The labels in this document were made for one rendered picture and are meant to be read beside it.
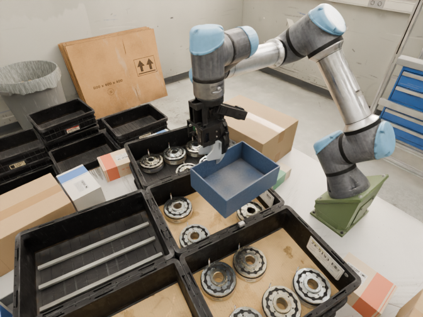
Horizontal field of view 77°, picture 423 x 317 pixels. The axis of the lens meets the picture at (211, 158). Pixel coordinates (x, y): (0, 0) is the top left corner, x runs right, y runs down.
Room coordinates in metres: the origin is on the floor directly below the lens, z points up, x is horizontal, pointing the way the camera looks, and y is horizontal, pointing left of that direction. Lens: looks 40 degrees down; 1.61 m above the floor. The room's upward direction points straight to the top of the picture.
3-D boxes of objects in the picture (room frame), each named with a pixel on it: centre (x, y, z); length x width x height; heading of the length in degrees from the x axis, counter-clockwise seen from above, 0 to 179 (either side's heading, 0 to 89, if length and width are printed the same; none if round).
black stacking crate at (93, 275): (0.43, 0.34, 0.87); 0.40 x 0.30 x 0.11; 119
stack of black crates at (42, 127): (1.75, 1.13, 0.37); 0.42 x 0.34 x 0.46; 129
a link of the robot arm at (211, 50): (0.60, 0.01, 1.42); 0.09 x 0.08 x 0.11; 137
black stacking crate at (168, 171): (0.89, 0.14, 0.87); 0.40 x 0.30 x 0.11; 119
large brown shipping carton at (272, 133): (1.20, -0.20, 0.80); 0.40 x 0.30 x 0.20; 45
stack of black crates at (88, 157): (1.44, 0.88, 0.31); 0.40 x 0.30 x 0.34; 129
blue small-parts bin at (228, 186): (0.54, -0.07, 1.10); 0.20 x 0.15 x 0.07; 129
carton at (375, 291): (0.40, -0.49, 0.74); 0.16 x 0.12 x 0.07; 41
